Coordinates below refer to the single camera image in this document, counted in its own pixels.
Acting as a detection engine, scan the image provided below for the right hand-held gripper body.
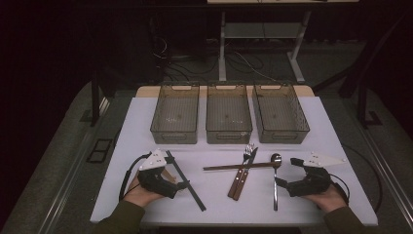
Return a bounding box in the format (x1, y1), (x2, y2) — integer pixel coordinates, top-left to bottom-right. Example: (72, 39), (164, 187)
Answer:
(286, 151), (347, 198)

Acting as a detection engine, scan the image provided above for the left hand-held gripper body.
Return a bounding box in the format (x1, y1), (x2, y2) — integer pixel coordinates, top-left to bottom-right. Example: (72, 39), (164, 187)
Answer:
(137, 148), (179, 200)

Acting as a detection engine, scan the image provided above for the steel spoon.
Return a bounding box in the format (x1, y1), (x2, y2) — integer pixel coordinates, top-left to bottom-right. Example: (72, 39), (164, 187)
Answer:
(270, 152), (283, 212)

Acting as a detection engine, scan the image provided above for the dark brown chopstick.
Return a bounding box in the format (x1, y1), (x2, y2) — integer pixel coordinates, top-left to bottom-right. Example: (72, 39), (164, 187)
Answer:
(203, 163), (282, 172)
(203, 162), (282, 171)

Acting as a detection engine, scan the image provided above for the translucent brown plastic bin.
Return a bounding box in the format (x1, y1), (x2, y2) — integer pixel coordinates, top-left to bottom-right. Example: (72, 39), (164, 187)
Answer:
(205, 82), (253, 145)
(149, 82), (201, 145)
(251, 82), (311, 144)

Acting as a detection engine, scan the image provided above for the person's left hand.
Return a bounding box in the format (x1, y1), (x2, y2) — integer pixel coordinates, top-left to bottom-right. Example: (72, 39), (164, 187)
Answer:
(123, 175), (166, 209)

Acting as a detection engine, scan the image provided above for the person's right hand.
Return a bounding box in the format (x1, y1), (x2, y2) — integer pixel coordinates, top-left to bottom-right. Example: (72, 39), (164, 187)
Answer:
(302, 184), (347, 214)

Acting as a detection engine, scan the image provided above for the black metal stand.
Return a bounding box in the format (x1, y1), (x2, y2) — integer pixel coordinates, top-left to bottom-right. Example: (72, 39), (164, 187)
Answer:
(356, 77), (384, 130)

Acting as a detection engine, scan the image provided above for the black slanted stand strut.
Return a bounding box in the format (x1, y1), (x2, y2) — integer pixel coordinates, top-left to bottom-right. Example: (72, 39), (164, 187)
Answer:
(337, 9), (413, 99)

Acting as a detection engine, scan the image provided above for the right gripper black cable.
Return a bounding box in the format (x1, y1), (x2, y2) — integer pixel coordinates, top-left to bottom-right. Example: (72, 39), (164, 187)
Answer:
(328, 173), (352, 207)

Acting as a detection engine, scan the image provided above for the wooden-handled steel knife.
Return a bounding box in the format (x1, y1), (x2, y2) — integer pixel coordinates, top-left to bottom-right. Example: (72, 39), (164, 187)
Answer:
(232, 146), (260, 202)

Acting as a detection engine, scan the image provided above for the wooden-handled steel fork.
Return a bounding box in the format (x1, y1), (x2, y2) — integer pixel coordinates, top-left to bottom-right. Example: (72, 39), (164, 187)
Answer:
(227, 143), (256, 199)

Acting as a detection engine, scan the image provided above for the thin black cable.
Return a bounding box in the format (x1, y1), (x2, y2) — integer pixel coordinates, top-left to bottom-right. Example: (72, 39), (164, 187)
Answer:
(342, 143), (385, 214)

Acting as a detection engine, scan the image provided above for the aluminium floor rail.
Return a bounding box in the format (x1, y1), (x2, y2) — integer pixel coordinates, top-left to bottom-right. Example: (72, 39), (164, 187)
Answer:
(37, 97), (111, 234)
(358, 125), (413, 228)

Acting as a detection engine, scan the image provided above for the black metal post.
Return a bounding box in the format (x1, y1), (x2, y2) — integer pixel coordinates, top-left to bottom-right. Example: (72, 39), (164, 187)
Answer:
(90, 69), (102, 129)

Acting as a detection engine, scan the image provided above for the white floor cable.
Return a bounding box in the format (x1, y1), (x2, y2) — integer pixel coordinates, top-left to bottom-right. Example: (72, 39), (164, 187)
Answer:
(233, 51), (279, 83)

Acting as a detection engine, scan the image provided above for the tangle of black floor cables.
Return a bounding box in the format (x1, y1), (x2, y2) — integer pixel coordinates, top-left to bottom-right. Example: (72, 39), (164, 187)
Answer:
(152, 35), (286, 83)

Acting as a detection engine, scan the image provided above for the grey metal desk frame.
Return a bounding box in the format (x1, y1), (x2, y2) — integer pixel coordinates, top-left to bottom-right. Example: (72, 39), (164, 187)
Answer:
(217, 11), (313, 84)

